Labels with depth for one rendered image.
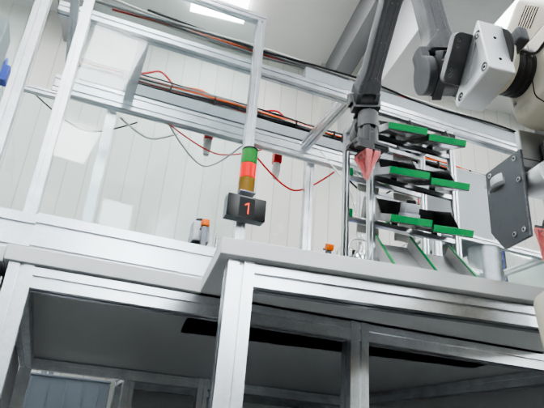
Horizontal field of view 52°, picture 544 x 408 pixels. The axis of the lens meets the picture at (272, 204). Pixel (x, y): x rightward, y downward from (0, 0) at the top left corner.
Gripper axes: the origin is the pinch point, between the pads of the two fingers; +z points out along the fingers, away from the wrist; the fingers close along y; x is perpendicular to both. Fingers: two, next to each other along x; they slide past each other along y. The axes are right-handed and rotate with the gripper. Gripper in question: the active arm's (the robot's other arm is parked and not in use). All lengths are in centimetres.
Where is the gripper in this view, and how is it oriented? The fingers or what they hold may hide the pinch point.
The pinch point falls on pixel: (367, 176)
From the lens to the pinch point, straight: 150.7
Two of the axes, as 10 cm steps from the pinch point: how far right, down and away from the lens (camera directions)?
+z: -0.8, 9.2, -3.9
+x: 3.7, -3.4, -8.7
